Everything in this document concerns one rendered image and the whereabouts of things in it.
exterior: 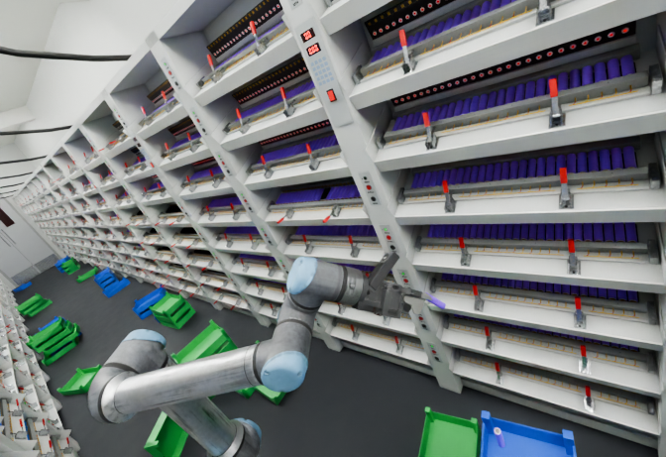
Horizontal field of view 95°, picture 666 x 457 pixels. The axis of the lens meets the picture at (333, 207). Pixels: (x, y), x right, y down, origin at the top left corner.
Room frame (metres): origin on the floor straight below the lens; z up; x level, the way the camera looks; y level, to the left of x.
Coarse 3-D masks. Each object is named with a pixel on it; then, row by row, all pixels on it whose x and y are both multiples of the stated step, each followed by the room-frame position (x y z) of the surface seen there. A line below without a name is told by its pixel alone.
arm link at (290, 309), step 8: (288, 296) 0.63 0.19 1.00; (288, 304) 0.62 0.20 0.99; (296, 304) 0.61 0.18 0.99; (280, 312) 0.63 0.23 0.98; (288, 312) 0.60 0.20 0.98; (296, 312) 0.60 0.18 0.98; (304, 312) 0.60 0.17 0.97; (312, 312) 0.61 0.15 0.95; (280, 320) 0.59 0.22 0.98; (304, 320) 0.58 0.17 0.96; (312, 320) 0.60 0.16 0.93; (312, 328) 0.59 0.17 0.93
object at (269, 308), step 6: (258, 300) 1.90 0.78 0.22; (264, 300) 1.90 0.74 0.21; (270, 300) 1.87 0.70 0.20; (258, 306) 1.88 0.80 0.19; (264, 306) 1.88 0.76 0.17; (270, 306) 1.83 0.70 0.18; (276, 306) 1.78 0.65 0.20; (264, 312) 1.83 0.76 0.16; (270, 312) 1.80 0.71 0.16; (276, 312) 1.75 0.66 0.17; (276, 318) 1.74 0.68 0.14
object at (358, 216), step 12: (276, 192) 1.46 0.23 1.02; (288, 192) 1.43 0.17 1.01; (264, 204) 1.40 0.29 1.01; (264, 216) 1.38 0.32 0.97; (276, 216) 1.33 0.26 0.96; (300, 216) 1.21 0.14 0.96; (312, 216) 1.15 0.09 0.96; (324, 216) 1.10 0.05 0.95; (348, 216) 1.01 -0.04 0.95; (360, 216) 0.97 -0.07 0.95
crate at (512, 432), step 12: (492, 420) 0.50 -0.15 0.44; (504, 420) 0.49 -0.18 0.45; (492, 432) 0.49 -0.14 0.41; (504, 432) 0.49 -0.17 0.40; (516, 432) 0.47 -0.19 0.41; (528, 432) 0.45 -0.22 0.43; (540, 432) 0.44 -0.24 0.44; (552, 432) 0.42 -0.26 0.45; (564, 432) 0.40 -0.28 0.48; (492, 444) 0.47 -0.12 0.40; (516, 444) 0.45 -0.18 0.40; (528, 444) 0.44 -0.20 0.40; (540, 444) 0.43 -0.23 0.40; (552, 444) 0.42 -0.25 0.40; (564, 444) 0.41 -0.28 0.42; (492, 456) 0.45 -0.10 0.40; (504, 456) 0.44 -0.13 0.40; (516, 456) 0.43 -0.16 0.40; (528, 456) 0.42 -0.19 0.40; (540, 456) 0.41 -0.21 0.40; (552, 456) 0.40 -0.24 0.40; (564, 456) 0.39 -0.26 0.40; (576, 456) 0.36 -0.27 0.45
